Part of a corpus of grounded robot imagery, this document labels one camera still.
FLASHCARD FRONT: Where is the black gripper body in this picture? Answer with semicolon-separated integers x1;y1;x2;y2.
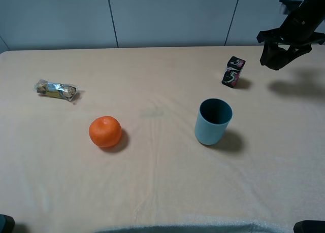
256;0;324;47

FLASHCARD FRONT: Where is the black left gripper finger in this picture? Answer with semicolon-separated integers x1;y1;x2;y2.
260;42;279;65

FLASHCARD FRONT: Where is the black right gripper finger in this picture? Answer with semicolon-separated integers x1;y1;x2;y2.
266;45;312;71

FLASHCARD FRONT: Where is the black round fruit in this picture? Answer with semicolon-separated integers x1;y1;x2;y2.
266;47;289;70

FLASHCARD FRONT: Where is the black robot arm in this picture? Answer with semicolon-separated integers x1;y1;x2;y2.
256;0;324;71

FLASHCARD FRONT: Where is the black object bottom right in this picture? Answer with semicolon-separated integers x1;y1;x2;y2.
293;220;325;233

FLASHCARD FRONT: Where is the black object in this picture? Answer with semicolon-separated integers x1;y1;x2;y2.
0;214;15;233
293;220;325;233

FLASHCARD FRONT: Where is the black object bottom left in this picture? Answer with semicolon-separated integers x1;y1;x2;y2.
0;214;15;233

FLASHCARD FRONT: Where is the black gum box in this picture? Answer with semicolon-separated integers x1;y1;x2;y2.
221;56;246;88

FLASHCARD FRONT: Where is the light blue cup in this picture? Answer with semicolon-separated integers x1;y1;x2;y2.
194;98;233;145

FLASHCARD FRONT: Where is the beige tablecloth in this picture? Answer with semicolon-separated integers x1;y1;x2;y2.
1;46;324;232

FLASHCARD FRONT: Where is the orange tangerine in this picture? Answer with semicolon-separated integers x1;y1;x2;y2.
88;116;122;148

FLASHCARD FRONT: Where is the wrapped chocolate candy pack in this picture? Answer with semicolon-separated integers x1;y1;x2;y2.
34;79;79;101

